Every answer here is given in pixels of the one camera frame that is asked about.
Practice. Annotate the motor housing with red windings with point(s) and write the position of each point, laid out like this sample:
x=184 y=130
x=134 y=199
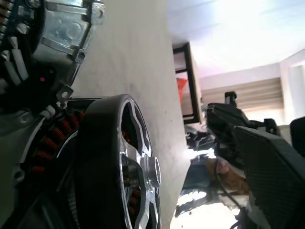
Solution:
x=21 y=133

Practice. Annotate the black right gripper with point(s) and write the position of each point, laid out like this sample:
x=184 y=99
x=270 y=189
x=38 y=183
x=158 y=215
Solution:
x=224 y=119

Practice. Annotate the black spoked rotor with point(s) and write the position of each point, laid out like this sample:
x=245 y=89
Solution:
x=100 y=155

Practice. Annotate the brown wooden furniture frame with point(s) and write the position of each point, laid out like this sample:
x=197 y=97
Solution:
x=194 y=78

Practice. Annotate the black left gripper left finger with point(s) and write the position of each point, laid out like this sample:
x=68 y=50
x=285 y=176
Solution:
x=47 y=214

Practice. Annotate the orange chair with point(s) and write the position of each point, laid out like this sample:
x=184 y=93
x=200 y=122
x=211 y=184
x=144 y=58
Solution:
x=181 y=86

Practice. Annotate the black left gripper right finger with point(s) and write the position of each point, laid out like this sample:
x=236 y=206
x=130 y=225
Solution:
x=274 y=179

